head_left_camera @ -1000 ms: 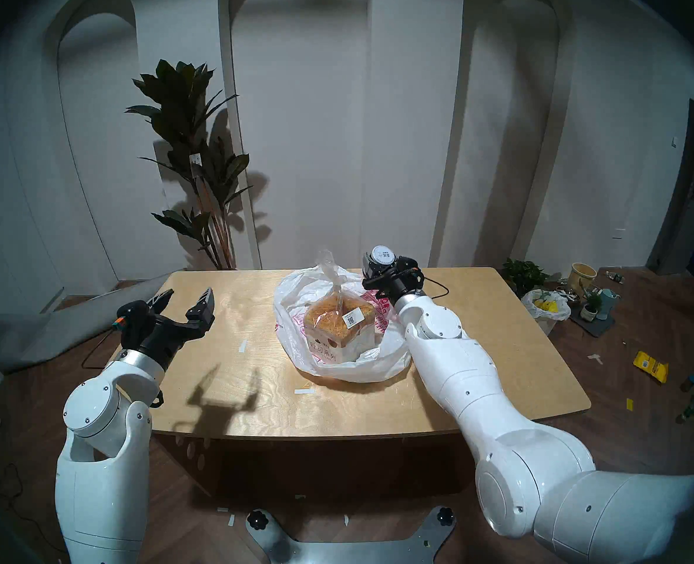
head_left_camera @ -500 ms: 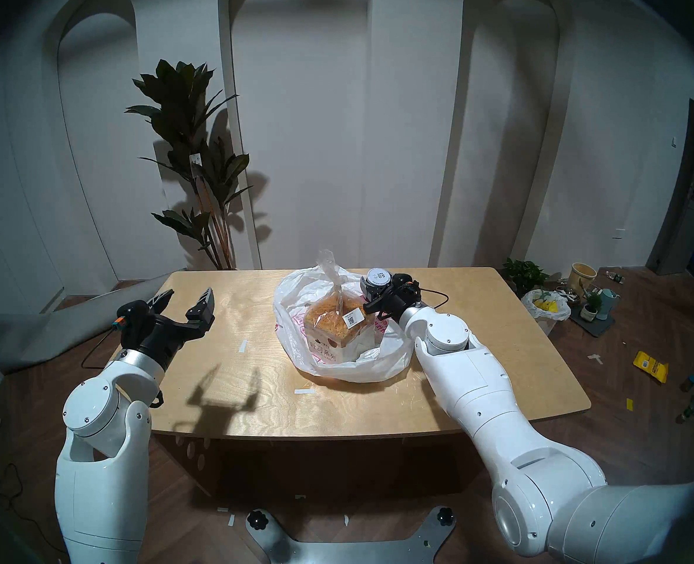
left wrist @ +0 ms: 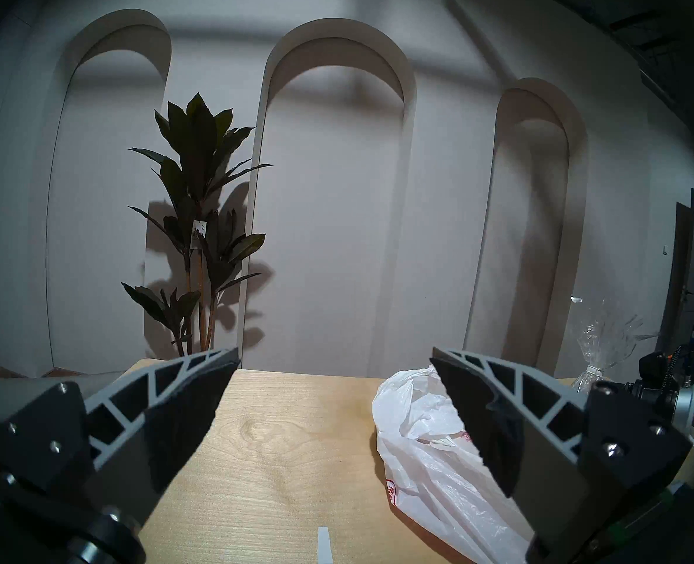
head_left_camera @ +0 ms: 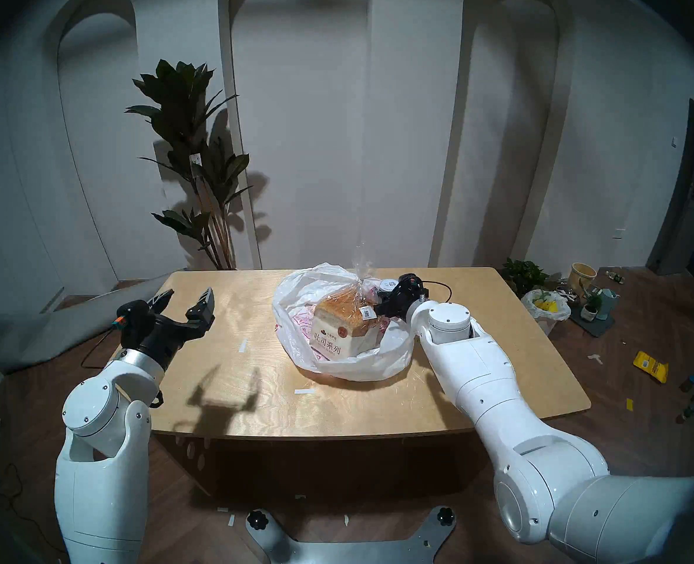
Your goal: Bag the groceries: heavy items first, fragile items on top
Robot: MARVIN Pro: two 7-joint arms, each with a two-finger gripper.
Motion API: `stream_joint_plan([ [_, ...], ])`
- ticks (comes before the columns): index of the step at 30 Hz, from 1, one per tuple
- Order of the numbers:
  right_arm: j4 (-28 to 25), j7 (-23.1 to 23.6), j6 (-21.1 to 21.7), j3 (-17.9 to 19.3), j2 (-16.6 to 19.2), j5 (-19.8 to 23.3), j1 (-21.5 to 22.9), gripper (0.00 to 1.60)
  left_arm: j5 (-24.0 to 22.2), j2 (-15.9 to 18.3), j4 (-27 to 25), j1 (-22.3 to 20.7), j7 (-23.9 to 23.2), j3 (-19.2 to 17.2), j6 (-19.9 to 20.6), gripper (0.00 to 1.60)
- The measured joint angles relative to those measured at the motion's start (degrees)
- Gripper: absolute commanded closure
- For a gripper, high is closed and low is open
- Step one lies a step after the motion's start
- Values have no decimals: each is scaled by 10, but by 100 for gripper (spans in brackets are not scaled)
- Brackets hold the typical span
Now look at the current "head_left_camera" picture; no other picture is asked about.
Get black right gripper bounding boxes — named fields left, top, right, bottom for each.
left=375, top=273, right=430, bottom=320

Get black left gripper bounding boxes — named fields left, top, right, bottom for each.
left=115, top=288, right=216, bottom=367

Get bagged toast bread loaf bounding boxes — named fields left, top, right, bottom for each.
left=312, top=246, right=390, bottom=361

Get white red-printed plastic bag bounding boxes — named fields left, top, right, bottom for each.
left=272, top=263, right=416, bottom=382

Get white bin with yellow items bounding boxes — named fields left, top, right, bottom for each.
left=521, top=288, right=572, bottom=336

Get light wooden table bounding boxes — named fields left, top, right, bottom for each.
left=104, top=267, right=592, bottom=500

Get small bushy green plant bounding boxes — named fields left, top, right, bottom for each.
left=500, top=258, right=550, bottom=297

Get tall dark-leaved potted plant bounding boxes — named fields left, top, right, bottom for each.
left=125, top=59, right=255, bottom=271

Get dark flat tray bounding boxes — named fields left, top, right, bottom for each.
left=570, top=307, right=616, bottom=338

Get teal watering jug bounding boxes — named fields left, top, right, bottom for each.
left=596, top=287, right=621, bottom=321

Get yellow snack packet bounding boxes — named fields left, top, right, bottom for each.
left=633, top=350, right=670, bottom=384

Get dark grey door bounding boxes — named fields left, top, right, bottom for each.
left=646, top=91, right=694, bottom=276

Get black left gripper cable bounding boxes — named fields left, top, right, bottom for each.
left=81, top=328, right=122, bottom=370

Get grey metal robot base plate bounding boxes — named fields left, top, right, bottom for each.
left=246, top=506, right=457, bottom=564

